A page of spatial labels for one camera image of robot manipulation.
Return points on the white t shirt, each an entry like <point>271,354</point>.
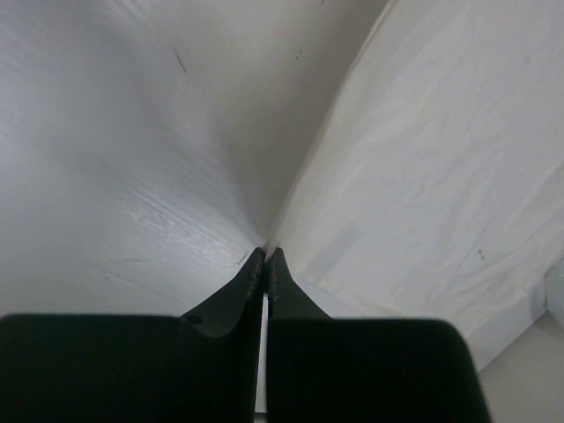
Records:
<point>436,182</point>

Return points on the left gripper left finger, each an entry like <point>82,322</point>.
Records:
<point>197,367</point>

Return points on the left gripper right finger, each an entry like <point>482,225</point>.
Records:
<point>324,369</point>

